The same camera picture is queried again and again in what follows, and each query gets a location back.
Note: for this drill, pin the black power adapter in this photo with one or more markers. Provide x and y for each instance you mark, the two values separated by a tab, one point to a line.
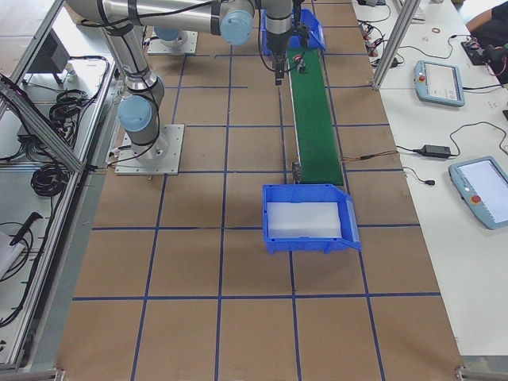
435	151

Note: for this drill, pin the far teach pendant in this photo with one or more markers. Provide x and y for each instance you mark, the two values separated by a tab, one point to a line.
438	83

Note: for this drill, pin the far blue storage bin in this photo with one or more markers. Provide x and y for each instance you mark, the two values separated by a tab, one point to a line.
316	35

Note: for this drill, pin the teach pendant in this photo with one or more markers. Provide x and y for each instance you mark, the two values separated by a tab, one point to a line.
482	184
438	83

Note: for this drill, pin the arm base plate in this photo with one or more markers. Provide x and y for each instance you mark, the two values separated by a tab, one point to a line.
185	44
162	158

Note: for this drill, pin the green conveyor belt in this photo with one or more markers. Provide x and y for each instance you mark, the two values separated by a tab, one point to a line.
317	148

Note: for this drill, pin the red push button switch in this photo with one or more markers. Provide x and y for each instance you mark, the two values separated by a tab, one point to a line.
299	64

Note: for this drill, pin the near teach pendant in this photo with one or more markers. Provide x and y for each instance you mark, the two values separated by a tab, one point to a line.
482	184

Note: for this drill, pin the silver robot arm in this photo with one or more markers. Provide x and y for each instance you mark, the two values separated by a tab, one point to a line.
139	108
278	15

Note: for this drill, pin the aluminium frame post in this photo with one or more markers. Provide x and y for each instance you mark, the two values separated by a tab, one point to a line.
397	34

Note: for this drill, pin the blue bin with white foam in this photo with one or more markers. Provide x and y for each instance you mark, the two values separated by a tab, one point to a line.
308	217

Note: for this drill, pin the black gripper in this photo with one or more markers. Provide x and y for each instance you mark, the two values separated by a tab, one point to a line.
275	47

